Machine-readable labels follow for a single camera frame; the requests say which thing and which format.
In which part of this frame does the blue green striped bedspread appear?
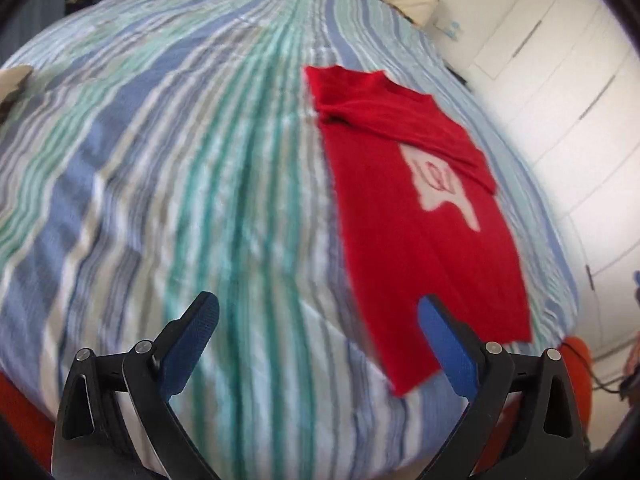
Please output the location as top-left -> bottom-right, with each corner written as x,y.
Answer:
1,0 -> 579,479

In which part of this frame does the white wardrobe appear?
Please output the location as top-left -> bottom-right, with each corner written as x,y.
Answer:
436,0 -> 639,351

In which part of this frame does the wall socket with blue stickers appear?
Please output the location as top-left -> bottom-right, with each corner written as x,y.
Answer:
433,18 -> 461,41

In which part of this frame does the patterned beige pillow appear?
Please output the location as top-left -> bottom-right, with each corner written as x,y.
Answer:
0,65 -> 34,122

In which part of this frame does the red sweater with white rabbit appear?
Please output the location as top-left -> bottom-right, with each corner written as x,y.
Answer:
306,65 -> 532,396

